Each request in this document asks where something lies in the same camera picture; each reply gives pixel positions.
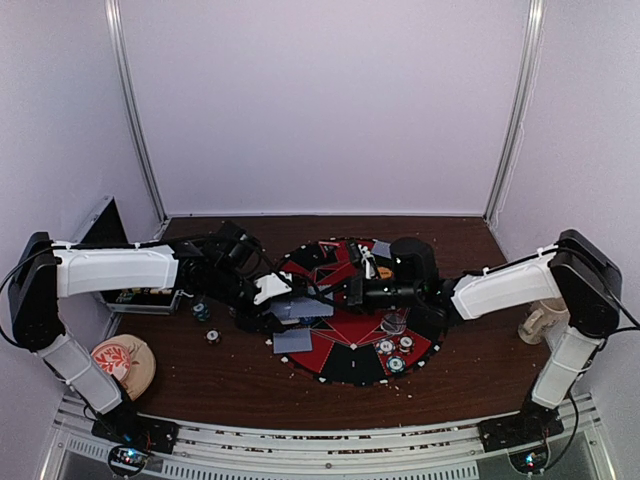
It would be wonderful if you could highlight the beige red patterned bowl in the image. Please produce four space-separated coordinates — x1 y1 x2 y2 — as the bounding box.
91 334 156 401

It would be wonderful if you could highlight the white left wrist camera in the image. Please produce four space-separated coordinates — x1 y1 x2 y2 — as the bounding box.
253 272 293 305

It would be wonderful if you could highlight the right aluminium frame post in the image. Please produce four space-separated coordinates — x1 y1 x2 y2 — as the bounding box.
483 0 546 226

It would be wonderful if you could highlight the green blue poker chip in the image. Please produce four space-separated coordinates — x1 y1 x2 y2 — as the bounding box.
386 356 406 374

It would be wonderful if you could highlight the brown white poker chip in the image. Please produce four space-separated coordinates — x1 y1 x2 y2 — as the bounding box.
398 336 415 355

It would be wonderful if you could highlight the left aluminium frame post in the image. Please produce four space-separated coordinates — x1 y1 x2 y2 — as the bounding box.
104 0 168 223

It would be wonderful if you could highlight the aluminium front rail base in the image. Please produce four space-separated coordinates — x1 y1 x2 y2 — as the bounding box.
39 392 619 480

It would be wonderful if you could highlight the beige ceramic mug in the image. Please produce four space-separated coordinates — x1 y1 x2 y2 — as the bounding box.
517 298 569 345

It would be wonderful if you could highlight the round red black poker mat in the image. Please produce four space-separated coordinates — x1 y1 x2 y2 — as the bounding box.
273 237 448 386

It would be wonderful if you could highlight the grey cards seat two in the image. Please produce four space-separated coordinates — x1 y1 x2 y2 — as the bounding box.
272 328 313 354

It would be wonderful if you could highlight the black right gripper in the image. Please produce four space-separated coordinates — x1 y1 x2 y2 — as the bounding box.
318 270 422 316

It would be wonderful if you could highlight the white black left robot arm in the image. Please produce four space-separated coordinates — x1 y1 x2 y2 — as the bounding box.
1 222 294 445

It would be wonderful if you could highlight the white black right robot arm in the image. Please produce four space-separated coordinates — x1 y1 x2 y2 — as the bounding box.
346 229 628 451

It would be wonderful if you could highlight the blue orange poker chip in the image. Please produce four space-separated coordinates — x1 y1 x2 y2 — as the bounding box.
375 339 395 355

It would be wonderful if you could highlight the clear dealer button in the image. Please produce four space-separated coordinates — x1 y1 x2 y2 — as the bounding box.
380 312 407 335

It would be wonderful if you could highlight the green blue chip stack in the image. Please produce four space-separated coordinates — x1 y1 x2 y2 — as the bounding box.
190 302 210 322

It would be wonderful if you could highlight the aluminium frame post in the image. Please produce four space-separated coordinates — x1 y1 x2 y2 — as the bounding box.
104 0 168 223
483 0 546 226

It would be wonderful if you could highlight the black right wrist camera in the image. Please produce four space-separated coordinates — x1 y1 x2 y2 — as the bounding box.
390 237 439 287

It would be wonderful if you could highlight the grey card deck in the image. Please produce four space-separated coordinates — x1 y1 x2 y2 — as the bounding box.
270 297 334 325

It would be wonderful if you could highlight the aluminium poker case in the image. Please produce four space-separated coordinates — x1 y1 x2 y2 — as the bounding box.
70 195 180 315

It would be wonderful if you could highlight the grey cards seat six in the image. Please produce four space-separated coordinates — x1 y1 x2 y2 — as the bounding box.
371 240 392 260

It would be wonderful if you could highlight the orange big blind button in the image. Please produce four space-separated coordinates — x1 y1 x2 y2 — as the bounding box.
378 267 393 279

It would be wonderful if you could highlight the brown red chip stack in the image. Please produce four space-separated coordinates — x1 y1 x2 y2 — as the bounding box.
205 329 221 345

